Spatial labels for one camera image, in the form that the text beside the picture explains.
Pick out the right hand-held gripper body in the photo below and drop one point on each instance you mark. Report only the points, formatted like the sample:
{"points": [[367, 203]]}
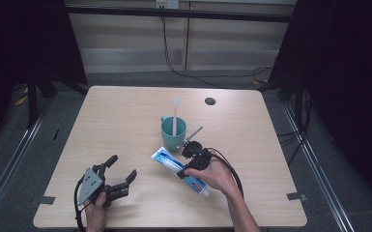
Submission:
{"points": [[202, 159]]}

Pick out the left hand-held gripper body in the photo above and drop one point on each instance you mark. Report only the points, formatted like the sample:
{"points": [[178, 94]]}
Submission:
{"points": [[90, 187]]}

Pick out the teal cup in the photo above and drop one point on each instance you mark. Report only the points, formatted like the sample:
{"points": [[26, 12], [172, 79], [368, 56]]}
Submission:
{"points": [[170, 141]]}

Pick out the blue and white toothpaste tube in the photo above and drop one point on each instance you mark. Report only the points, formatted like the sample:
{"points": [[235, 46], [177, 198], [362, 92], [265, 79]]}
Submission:
{"points": [[167, 159]]}

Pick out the pink toothbrush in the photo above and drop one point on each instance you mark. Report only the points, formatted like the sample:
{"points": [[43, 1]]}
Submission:
{"points": [[175, 116]]}

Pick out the person's right hand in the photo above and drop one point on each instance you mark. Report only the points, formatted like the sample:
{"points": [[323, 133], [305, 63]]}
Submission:
{"points": [[215, 175]]}

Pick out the person's left hand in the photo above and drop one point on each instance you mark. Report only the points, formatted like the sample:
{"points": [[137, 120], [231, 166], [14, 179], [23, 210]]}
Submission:
{"points": [[96, 216]]}

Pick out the grey tape piece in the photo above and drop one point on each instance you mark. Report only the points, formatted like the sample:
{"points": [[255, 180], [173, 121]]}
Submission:
{"points": [[296, 196], [43, 200]]}

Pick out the dark round table grommet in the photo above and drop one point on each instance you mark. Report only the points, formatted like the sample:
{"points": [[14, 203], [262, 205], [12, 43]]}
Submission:
{"points": [[210, 101]]}

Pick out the small black floor strip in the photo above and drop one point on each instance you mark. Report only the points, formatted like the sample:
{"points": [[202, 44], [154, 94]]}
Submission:
{"points": [[56, 134]]}

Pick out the black metal stand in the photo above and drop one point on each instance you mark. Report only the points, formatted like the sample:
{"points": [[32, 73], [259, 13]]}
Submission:
{"points": [[299, 103], [32, 103]]}

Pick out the yellow floor tape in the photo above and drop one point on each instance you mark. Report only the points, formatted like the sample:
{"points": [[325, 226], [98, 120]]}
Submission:
{"points": [[21, 100]]}

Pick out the black horizontal bar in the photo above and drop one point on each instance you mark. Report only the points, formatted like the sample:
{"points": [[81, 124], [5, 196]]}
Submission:
{"points": [[180, 13]]}

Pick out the dark curtain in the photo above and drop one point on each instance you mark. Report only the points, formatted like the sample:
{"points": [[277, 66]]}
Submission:
{"points": [[19, 42], [344, 80]]}

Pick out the metal floor rail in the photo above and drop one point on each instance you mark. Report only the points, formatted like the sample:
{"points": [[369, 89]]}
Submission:
{"points": [[16, 154], [315, 167]]}

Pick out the white wall socket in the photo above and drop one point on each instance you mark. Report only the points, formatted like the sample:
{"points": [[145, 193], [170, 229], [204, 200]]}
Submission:
{"points": [[167, 4]]}

